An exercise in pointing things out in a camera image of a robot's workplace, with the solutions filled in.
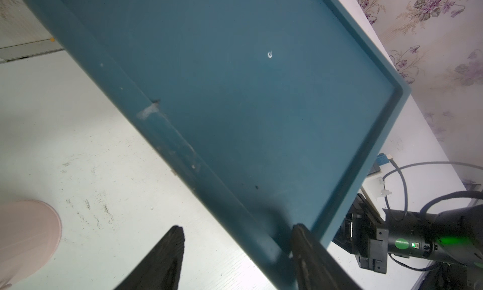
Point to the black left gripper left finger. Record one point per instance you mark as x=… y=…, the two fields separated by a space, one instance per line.
x=161 y=268

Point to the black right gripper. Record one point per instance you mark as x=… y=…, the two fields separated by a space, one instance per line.
x=364 y=234

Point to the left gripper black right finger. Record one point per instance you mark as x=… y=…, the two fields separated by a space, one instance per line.
x=315 y=268

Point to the teal drawer cabinet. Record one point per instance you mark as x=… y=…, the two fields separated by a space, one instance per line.
x=271 y=111

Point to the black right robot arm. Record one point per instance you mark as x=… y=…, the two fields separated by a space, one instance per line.
x=450 y=237

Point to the pink pen cup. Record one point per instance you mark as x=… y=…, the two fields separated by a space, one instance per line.
x=30 y=234

